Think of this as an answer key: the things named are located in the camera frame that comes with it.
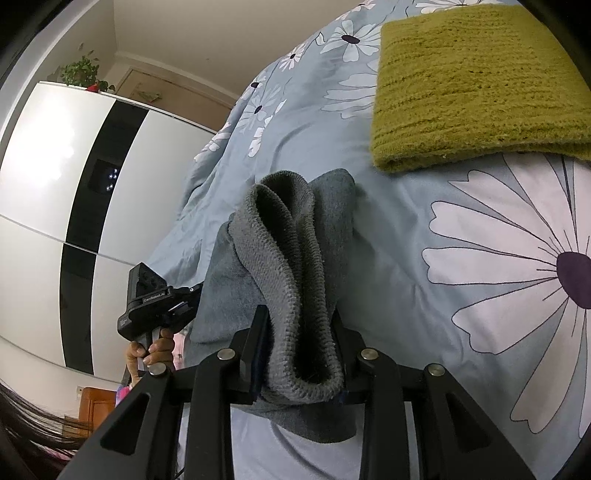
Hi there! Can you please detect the dark grey sweater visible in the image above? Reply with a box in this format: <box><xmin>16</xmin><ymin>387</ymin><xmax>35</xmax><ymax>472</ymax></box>
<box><xmin>184</xmin><ymin>169</ymin><xmax>356</xmax><ymax>443</ymax></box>

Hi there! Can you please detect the person's left hand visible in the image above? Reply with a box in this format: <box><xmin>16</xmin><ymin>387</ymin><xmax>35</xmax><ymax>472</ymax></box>
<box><xmin>124</xmin><ymin>329</ymin><xmax>175</xmax><ymax>385</ymax></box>

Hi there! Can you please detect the wooden headboard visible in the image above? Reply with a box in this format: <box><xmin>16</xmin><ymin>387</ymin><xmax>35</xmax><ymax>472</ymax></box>
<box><xmin>63</xmin><ymin>387</ymin><xmax>116</xmax><ymax>438</ymax></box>

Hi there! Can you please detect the long dark hair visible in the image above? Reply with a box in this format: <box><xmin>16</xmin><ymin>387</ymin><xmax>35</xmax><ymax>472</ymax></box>
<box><xmin>1</xmin><ymin>385</ymin><xmax>92</xmax><ymax>480</ymax></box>

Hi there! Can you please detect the white and black wardrobe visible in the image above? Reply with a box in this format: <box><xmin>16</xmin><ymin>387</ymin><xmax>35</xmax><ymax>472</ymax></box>
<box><xmin>1</xmin><ymin>82</ymin><xmax>212</xmax><ymax>381</ymax></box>

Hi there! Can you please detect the blue floral duvet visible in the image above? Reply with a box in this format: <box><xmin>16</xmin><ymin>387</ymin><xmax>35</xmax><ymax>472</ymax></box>
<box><xmin>149</xmin><ymin>1</ymin><xmax>590</xmax><ymax>479</ymax></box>

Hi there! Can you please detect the potted green plant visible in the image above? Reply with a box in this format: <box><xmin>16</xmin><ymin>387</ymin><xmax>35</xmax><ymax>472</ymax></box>
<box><xmin>59</xmin><ymin>50</ymin><xmax>116</xmax><ymax>93</ymax></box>

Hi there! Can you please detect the olive green knitted sweater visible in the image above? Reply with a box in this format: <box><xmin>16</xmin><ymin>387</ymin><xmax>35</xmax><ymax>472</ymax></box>
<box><xmin>370</xmin><ymin>4</ymin><xmax>590</xmax><ymax>173</ymax></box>

